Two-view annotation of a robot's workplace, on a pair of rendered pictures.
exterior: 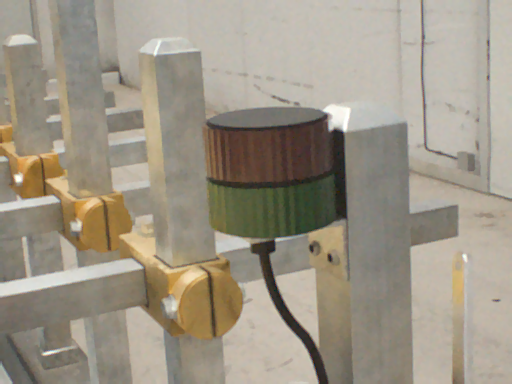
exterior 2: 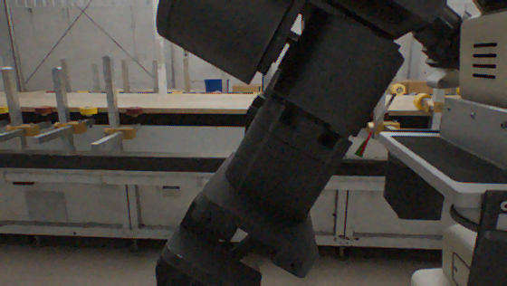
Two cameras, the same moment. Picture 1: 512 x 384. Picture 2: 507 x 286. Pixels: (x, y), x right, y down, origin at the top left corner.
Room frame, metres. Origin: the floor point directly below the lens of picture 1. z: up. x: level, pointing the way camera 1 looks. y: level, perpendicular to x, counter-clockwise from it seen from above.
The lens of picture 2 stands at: (0.63, -1.62, 1.16)
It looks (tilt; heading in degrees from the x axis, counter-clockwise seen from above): 15 degrees down; 118
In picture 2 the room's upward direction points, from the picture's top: straight up
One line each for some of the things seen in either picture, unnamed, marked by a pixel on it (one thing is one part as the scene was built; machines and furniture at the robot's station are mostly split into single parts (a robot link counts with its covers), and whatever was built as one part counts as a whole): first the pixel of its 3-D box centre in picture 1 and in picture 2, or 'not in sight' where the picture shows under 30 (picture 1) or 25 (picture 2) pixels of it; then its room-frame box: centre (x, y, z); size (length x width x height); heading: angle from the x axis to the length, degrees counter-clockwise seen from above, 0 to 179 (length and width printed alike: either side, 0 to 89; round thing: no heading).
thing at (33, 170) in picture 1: (30, 169); not in sight; (1.16, 0.27, 0.95); 0.14 x 0.06 x 0.05; 24
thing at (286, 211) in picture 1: (271, 196); not in sight; (0.43, -0.01, 1.08); 0.06 x 0.06 x 0.02
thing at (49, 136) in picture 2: not in sight; (67, 129); (-0.86, -0.70, 0.83); 0.43 x 0.03 x 0.04; 114
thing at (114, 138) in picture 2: not in sight; (119, 136); (-0.63, -0.60, 0.80); 0.43 x 0.03 x 0.04; 114
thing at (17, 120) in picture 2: not in sight; (15, 117); (-1.14, -0.78, 0.88); 0.04 x 0.04 x 0.48; 24
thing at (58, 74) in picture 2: not in sight; (64, 117); (-0.91, -0.67, 0.88); 0.04 x 0.04 x 0.48; 24
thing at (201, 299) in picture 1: (177, 280); (442, 107); (0.70, 0.06, 0.95); 0.14 x 0.06 x 0.05; 24
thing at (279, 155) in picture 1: (268, 143); not in sight; (0.43, -0.01, 1.10); 0.06 x 0.06 x 0.02
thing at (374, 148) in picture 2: not in sight; (370, 148); (0.43, -0.09, 0.75); 0.26 x 0.01 x 0.10; 24
